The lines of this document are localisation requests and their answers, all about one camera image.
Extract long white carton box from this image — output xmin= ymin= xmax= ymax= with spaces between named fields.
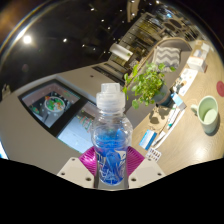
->
xmin=186 ymin=55 xmax=208 ymax=74

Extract clear bottle with blue label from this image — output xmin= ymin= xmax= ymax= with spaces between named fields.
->
xmin=90 ymin=82 xmax=134 ymax=187

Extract white round column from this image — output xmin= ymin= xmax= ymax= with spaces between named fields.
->
xmin=109 ymin=43 xmax=134 ymax=62

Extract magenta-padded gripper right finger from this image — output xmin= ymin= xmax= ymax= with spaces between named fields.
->
xmin=125 ymin=145 xmax=167 ymax=190

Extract printed white paper sheets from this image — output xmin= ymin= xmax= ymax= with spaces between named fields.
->
xmin=174 ymin=68 xmax=199 ymax=98

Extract grey sofa with wooden frame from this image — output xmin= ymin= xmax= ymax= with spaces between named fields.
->
xmin=133 ymin=37 xmax=194 ymax=101

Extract white teal pen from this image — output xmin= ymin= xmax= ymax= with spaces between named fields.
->
xmin=151 ymin=104 xmax=186 ymax=149

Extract white blister pill pack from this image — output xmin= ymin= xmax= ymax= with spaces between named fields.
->
xmin=145 ymin=147 xmax=163 ymax=163

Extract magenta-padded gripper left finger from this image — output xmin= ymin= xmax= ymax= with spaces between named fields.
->
xmin=57 ymin=146 xmax=101 ymax=189

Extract pale green mug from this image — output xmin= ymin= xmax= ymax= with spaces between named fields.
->
xmin=190 ymin=95 xmax=220 ymax=135

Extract small blue white box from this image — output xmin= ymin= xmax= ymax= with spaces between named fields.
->
xmin=138 ymin=129 xmax=158 ymax=151

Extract group of ceiling spotlights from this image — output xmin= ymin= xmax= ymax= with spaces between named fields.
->
xmin=19 ymin=0 xmax=161 ymax=48

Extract light blue tissue pack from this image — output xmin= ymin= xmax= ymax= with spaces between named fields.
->
xmin=170 ymin=92 xmax=188 ymax=110

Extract blue white card stack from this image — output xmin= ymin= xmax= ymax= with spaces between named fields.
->
xmin=193 ymin=40 xmax=211 ymax=58

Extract grey white chevron pillow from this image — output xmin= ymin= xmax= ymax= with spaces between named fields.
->
xmin=153 ymin=45 xmax=183 ymax=69

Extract green potted plant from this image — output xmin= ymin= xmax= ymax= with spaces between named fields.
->
xmin=122 ymin=62 xmax=177 ymax=110

